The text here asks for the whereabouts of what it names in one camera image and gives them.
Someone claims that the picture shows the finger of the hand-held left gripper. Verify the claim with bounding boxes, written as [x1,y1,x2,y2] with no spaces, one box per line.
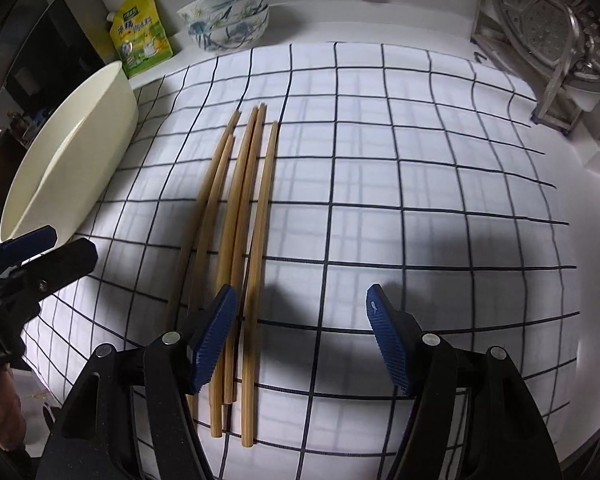
[0,226,58,281]
[15,238,98,301]

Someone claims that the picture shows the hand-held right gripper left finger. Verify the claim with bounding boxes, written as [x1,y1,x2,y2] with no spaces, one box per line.
[35,284,238,480]

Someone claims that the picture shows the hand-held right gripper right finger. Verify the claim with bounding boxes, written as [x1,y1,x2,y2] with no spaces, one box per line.
[366,284,563,480]

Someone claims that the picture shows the cream round basin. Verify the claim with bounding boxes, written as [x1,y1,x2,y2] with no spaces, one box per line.
[0,60,140,243]

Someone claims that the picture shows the person's left hand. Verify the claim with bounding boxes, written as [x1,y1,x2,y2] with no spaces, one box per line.
[0,365,23,453]

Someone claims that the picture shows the white black-checked cloth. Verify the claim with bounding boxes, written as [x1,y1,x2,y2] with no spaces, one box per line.
[22,42,583,480]

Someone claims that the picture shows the yellow seasoning pouch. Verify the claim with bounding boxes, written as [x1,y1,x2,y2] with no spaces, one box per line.
[106,0,174,79]

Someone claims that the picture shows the steel dish rack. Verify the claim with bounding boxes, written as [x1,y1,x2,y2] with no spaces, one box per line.
[470,0,588,131]

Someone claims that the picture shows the perforated steel steamer plate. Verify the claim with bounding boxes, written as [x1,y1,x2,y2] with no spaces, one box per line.
[490,0,600,81]

